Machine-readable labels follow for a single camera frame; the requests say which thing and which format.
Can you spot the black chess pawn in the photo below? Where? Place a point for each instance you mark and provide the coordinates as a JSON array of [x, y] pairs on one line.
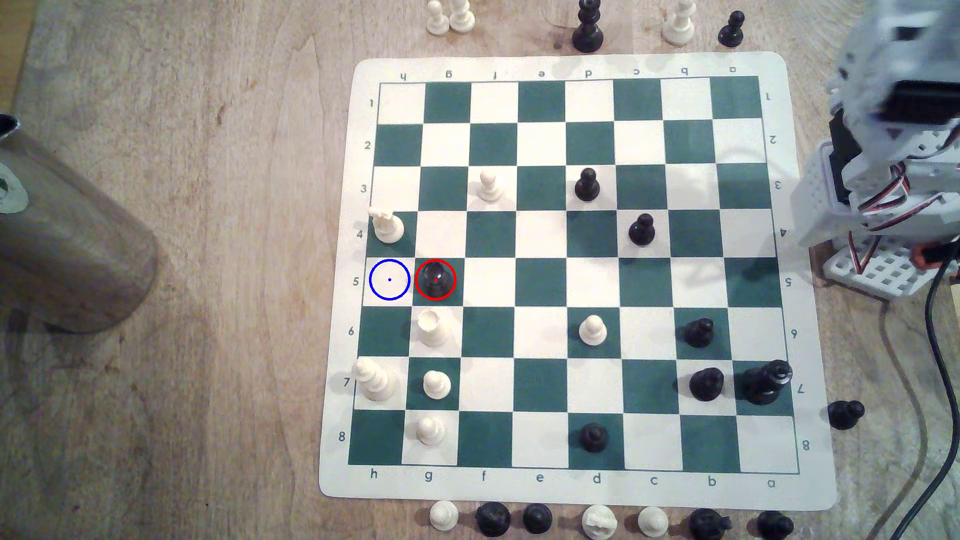
[[436, 280], [595, 438], [587, 186], [642, 231], [731, 31], [845, 414], [700, 333], [538, 518]]

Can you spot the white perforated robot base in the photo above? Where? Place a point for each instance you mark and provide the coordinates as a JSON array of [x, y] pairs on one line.
[[885, 274]]

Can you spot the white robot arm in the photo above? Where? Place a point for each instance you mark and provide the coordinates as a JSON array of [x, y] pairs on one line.
[[877, 67]]

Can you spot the white chess rook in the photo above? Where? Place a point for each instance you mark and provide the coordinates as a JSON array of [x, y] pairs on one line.
[[433, 330]]

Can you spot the white chess pawn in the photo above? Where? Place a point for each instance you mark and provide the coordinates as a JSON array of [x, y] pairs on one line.
[[594, 331], [437, 21], [436, 385], [430, 431], [652, 522], [490, 187], [444, 515]]

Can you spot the white chess knight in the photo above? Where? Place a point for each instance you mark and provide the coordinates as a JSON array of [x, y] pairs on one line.
[[388, 228], [599, 522]]

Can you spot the green and white chess mat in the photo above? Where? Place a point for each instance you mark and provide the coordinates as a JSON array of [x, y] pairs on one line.
[[540, 67]]

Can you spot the black chess rook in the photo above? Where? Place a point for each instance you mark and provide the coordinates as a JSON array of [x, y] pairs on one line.
[[493, 519]]

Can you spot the white chess bishop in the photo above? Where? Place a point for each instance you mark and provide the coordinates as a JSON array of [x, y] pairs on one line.
[[462, 18]]

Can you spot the black chess king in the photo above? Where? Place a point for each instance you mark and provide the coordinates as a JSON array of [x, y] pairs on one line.
[[587, 34]]

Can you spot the black chess queen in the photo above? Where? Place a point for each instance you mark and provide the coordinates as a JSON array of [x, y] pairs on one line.
[[765, 382]]

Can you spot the white chess queen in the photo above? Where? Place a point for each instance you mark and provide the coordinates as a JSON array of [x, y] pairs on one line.
[[679, 28]]

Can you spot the black chess knight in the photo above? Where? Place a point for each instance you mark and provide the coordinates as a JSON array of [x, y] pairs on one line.
[[707, 524]]

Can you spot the black chess bishop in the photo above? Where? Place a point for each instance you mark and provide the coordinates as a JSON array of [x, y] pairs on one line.
[[774, 525]]

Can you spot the black pawn on b7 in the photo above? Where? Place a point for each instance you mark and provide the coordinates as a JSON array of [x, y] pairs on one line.
[[706, 384]]

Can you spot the metal cylinder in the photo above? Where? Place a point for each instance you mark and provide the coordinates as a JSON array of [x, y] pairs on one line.
[[67, 240]]

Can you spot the orange clamp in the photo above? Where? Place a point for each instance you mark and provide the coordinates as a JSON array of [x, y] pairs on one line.
[[926, 256]]

